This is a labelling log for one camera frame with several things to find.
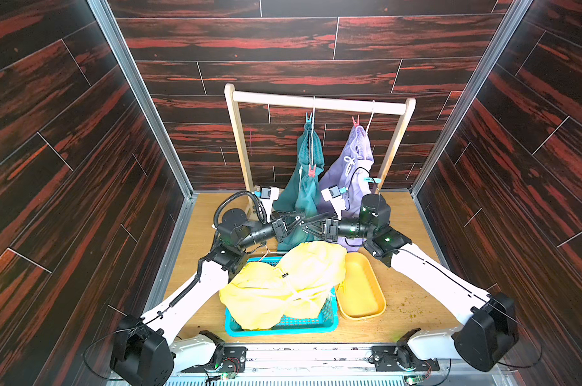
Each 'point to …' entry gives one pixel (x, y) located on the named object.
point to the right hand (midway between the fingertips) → (305, 220)
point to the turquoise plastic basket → (324, 324)
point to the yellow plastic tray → (361, 294)
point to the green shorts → (302, 197)
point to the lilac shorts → (347, 170)
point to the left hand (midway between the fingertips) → (304, 219)
